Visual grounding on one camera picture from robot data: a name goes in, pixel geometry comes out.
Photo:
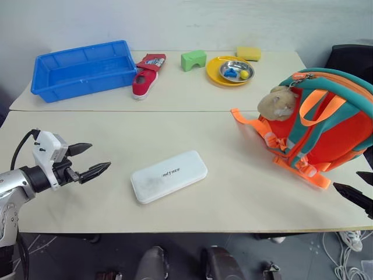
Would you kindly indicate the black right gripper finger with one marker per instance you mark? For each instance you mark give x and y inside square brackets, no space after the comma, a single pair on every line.
[357,196]
[367,176]

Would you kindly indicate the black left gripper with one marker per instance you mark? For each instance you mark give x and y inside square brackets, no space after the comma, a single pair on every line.
[64,172]

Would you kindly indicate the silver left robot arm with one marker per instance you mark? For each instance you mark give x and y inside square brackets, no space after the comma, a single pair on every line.
[11,181]

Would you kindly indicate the orange and teal backpack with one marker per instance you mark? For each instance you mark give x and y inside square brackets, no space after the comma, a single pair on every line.
[329,131]

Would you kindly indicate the white rectangular case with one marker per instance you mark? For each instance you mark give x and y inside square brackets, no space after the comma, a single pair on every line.
[169,176]

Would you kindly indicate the white sneaker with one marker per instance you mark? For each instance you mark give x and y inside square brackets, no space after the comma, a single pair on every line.
[352,239]

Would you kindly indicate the blue plastic bin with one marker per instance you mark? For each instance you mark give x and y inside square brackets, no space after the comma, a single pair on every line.
[84,71]

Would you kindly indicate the red canvas shoe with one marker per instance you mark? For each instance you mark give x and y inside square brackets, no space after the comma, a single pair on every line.
[144,83]

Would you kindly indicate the red printed packet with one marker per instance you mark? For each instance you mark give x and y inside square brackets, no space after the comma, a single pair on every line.
[151,62]

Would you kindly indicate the black chair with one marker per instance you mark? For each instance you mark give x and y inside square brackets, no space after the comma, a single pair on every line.
[349,58]

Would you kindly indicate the dark rounded grey shape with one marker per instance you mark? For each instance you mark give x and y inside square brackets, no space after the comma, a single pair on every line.
[151,264]

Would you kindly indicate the green arch foam block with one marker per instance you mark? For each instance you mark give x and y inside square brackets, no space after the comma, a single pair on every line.
[192,58]

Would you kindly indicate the dark rounded black shape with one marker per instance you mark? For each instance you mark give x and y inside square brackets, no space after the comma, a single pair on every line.
[221,265]

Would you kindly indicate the yellow plastic plate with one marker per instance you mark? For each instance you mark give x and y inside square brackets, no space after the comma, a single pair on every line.
[214,74]

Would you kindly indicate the small yellow ball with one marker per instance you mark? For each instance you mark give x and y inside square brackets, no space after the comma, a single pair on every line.
[244,74]

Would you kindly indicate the small blue toy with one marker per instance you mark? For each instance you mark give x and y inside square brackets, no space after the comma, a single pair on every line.
[230,73]

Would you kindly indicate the silver metal dish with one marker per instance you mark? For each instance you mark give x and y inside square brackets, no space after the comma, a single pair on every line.
[237,67]

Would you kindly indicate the yellow sponge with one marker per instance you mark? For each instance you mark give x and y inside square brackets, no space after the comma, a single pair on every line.
[248,53]

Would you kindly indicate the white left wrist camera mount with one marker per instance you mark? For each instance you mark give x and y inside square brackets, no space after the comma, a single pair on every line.
[43,146]

